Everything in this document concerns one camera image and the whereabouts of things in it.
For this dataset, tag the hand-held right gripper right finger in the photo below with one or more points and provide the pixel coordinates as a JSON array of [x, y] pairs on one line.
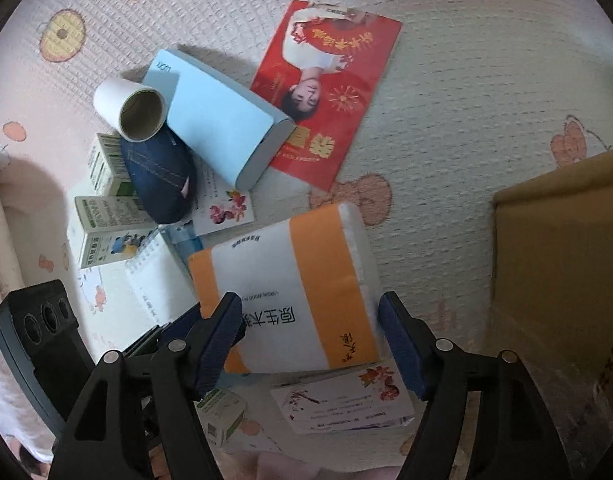
[[401, 345]]

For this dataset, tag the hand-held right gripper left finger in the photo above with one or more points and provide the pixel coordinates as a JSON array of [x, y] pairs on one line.
[[221, 345]]

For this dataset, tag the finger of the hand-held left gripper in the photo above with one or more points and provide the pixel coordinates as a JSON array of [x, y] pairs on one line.
[[146, 341]]

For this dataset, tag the orange and white tissue pack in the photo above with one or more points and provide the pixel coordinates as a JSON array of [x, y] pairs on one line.
[[286, 260]]

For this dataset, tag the brown cardboard box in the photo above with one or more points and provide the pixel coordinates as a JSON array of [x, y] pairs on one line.
[[561, 240]]

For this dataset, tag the white paper roll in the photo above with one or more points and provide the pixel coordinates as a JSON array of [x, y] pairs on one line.
[[111, 97]]

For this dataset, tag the white spiral notebook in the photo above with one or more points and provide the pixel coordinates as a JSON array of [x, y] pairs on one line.
[[161, 280]]

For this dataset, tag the green and white carton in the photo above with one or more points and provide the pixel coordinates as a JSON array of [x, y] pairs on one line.
[[224, 417], [106, 230], [104, 165]]

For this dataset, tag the white floral card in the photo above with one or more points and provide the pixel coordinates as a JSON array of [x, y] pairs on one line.
[[226, 210], [336, 400]]

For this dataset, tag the blue plastic packet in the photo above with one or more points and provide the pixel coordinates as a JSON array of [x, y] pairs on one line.
[[186, 242]]

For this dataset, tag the pink cloth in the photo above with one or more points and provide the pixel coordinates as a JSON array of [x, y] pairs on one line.
[[311, 462]]

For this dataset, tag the denim pencil case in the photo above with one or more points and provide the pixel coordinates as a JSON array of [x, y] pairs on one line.
[[156, 175]]

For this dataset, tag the light blue box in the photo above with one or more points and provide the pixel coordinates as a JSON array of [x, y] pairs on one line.
[[211, 110]]

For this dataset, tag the red printed flyer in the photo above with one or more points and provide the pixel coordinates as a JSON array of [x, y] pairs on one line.
[[346, 110]]

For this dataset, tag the printed play mat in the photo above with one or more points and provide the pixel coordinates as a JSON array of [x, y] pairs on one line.
[[461, 110]]

